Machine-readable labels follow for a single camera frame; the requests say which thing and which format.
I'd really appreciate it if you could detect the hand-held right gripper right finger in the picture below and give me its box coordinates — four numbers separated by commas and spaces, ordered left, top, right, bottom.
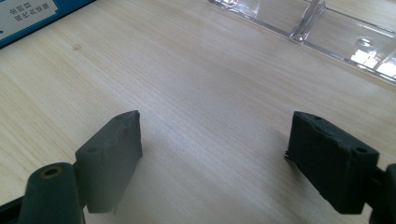
284, 110, 381, 215

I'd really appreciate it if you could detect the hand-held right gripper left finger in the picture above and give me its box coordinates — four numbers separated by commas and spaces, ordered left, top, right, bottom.
74, 109, 144, 215

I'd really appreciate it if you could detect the clear acrylic book rack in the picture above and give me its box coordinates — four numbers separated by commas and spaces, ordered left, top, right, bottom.
207, 0, 396, 86

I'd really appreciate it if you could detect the blue box with white label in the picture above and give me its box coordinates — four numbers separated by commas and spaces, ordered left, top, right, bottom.
0, 0, 96, 49

